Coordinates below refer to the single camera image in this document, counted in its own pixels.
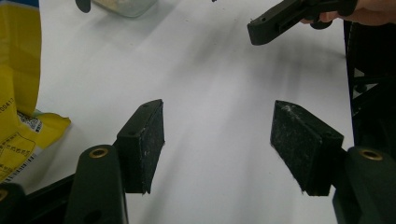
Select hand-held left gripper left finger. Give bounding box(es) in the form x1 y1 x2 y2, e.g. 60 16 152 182
113 98 166 195

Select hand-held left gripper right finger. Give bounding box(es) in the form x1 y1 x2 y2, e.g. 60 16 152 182
270 100 345 198

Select yellow green refill pouch bag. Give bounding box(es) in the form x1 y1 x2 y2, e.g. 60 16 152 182
0 0 72 185

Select clear plastic jar black lid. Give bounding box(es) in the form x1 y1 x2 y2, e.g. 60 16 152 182
74 0 158 18

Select light blue table mat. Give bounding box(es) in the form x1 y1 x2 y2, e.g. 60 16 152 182
0 0 356 224

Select black metal frame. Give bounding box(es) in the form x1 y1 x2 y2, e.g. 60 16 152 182
344 20 396 160

